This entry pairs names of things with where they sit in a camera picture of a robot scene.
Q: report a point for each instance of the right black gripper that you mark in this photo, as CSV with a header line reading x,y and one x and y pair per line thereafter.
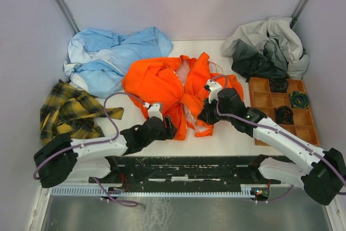
x,y
205,113

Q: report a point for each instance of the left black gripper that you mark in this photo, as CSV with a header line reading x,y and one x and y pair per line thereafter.
x,y
170,131

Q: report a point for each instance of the orange jacket pink lining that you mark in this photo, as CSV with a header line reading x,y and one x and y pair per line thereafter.
x,y
177,83

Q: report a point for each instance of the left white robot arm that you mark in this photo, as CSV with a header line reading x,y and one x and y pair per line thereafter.
x,y
65,158

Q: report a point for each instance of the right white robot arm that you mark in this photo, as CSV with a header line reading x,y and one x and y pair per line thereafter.
x,y
320,173

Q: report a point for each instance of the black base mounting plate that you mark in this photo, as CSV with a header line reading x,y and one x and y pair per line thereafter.
x,y
184,174

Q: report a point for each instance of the black rolled sock centre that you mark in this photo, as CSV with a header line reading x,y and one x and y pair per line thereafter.
x,y
284,115

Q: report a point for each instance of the black rolled sock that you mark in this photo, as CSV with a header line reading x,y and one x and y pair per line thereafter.
x,y
284,115
278,85

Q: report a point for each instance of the wooden compartment tray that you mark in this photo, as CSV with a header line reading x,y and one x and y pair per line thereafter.
x,y
263,99

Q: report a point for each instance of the grey crumpled garment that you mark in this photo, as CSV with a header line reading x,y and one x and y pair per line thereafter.
x,y
275,39

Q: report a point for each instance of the light blue garment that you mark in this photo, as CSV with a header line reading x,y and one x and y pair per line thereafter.
x,y
100,59

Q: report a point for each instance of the yellow black plaid shirt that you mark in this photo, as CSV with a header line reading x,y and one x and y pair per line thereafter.
x,y
68,110

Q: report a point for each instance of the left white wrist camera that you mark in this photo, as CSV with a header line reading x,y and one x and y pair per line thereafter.
x,y
154,110

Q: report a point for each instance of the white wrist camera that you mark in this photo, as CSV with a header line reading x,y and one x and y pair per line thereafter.
x,y
154,110
213,88

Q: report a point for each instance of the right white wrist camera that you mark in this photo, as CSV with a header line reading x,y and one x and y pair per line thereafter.
x,y
213,88

